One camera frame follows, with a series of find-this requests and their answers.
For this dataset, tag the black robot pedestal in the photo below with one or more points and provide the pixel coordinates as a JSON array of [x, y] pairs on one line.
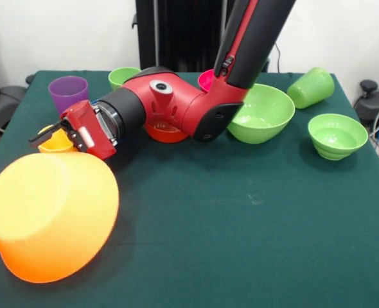
[[176, 32]]

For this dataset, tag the dark green tablecloth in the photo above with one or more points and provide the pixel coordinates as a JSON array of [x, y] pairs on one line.
[[208, 224]]

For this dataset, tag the large green bowl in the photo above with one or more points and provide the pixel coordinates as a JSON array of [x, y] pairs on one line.
[[263, 109]]

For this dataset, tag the red bowl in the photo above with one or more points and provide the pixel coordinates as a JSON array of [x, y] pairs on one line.
[[163, 134]]

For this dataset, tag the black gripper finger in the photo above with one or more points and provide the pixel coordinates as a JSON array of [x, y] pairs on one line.
[[45, 134]]

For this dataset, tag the black chair base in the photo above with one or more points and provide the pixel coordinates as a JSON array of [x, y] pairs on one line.
[[374, 102], [6, 99]]

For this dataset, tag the yellow ribbed cup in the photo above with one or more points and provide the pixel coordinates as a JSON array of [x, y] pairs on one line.
[[56, 144]]

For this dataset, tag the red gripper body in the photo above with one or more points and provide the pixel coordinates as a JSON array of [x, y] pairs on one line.
[[93, 131]]

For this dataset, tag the large orange bowl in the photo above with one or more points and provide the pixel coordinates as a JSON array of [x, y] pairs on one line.
[[48, 218]]

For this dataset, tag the green ribbed cup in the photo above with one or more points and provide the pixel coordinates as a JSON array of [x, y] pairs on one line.
[[120, 77]]

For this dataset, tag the green smooth cup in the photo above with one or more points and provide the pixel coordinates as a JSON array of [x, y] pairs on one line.
[[311, 86]]

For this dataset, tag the purple cup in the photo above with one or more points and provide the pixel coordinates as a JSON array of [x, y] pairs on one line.
[[69, 96]]

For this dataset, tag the small green ribbed bowl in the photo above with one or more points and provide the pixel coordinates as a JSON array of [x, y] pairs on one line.
[[337, 134]]

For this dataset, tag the pink bowl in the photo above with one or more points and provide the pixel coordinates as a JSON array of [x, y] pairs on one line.
[[206, 81]]

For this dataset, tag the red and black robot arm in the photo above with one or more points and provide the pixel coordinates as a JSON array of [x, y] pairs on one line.
[[250, 41]]

